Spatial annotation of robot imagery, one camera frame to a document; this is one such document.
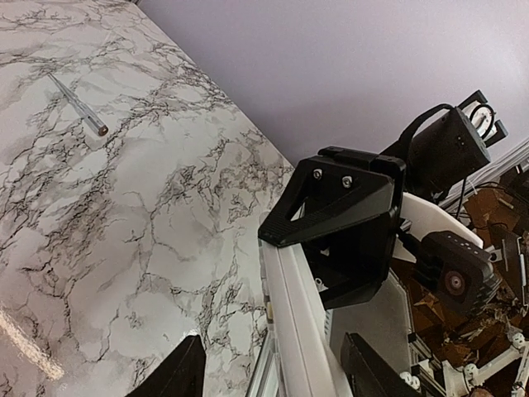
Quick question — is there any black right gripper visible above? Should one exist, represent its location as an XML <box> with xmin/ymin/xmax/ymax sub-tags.
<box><xmin>258</xmin><ymin>146</ymin><xmax>406</xmax><ymax>309</ymax></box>

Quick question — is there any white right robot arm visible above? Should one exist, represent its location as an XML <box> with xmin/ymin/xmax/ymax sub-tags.
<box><xmin>258</xmin><ymin>93</ymin><xmax>501</xmax><ymax>318</ymax></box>

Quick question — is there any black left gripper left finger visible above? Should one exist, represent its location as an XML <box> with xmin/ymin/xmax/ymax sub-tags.
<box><xmin>127</xmin><ymin>335</ymin><xmax>206</xmax><ymax>397</ymax></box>

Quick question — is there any white remote control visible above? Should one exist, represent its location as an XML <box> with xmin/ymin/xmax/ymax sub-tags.
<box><xmin>258</xmin><ymin>238</ymin><xmax>352</xmax><ymax>396</ymax></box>

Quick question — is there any silver metal pick tool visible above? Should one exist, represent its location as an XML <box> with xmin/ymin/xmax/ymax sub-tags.
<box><xmin>48</xmin><ymin>74</ymin><xmax>108</xmax><ymax>136</ymax></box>

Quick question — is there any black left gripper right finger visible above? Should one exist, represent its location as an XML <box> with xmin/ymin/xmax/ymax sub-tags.
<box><xmin>340</xmin><ymin>333</ymin><xmax>420</xmax><ymax>397</ymax></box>

